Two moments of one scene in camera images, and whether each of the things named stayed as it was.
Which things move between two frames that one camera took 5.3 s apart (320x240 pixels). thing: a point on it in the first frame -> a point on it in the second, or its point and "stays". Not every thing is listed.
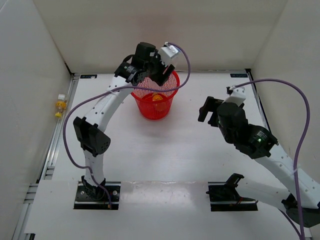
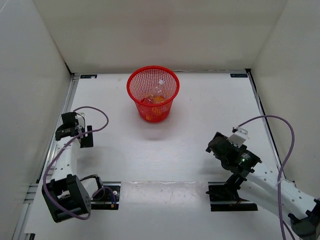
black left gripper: x=160 y=78 -> x=87 y=142
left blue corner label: x=88 y=76 stays
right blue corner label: x=239 y=75 stays
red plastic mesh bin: x=154 y=105 stays
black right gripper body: x=228 y=137 -> x=236 y=148
